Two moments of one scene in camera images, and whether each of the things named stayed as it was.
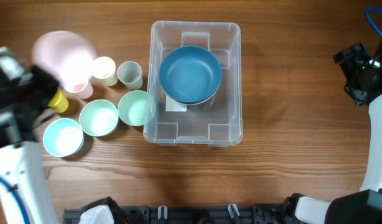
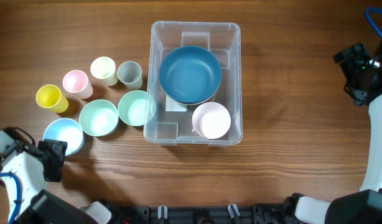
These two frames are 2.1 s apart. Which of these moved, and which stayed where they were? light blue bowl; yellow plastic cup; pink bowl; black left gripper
Moved: pink bowl; black left gripper
Stayed: light blue bowl; yellow plastic cup
